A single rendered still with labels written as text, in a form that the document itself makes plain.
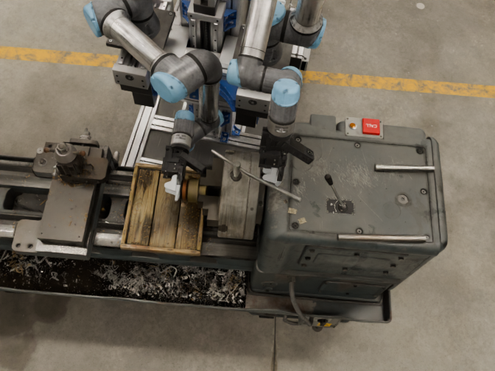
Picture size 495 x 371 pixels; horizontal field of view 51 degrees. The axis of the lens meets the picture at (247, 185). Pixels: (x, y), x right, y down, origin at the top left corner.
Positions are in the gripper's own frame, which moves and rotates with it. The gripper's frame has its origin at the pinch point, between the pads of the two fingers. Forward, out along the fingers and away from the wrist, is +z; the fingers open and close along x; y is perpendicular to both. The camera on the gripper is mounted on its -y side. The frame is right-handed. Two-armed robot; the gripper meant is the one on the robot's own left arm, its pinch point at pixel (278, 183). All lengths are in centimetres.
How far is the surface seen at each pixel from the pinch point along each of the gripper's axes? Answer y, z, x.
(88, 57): 116, 61, -184
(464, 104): -133, 65, -176
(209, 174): 22.8, 11.6, -15.8
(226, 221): 15.3, 17.8, 0.7
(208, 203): 22.1, 18.6, -8.1
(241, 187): 11.5, 7.1, -5.0
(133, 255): 52, 59, -16
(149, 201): 47, 36, -25
